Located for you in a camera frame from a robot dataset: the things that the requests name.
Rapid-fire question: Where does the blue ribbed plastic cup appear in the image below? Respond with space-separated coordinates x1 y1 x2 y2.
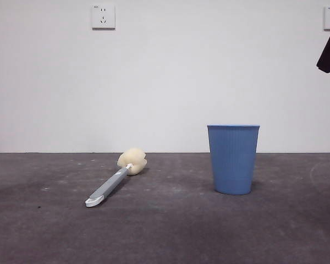
207 124 261 196

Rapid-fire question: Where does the sponge cup brush grey handle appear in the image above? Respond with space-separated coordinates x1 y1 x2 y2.
85 147 148 208

